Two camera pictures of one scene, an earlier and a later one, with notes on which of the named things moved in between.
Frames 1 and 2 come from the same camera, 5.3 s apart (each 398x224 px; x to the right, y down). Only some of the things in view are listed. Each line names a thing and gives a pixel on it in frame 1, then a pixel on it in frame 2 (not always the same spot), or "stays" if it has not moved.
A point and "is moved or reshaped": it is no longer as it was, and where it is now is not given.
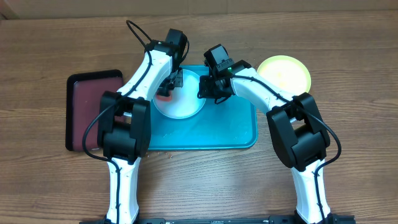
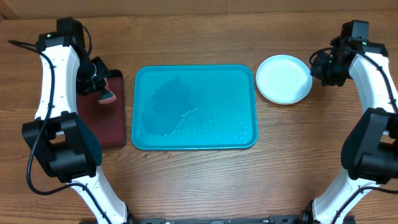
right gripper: x=205 y=93 → x=335 y=81
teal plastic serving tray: x=231 y=124 stays
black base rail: x=267 y=219 stays
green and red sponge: x=164 y=98 is moved or reshaped
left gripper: x=178 y=83 → x=86 y=88
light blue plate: x=185 y=102 → x=283 y=79
